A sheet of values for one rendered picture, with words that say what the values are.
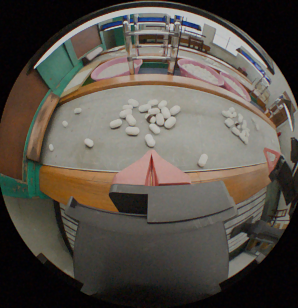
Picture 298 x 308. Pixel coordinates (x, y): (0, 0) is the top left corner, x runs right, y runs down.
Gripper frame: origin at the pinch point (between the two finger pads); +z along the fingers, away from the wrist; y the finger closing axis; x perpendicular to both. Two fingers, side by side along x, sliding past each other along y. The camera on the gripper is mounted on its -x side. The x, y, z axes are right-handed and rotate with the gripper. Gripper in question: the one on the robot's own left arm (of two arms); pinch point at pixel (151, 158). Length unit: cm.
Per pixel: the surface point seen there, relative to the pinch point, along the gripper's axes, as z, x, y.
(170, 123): 14.7, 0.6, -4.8
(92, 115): 20.2, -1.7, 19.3
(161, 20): 42, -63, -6
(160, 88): 28.7, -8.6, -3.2
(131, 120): 15.2, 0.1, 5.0
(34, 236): -67, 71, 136
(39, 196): -7, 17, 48
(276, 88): 152, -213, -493
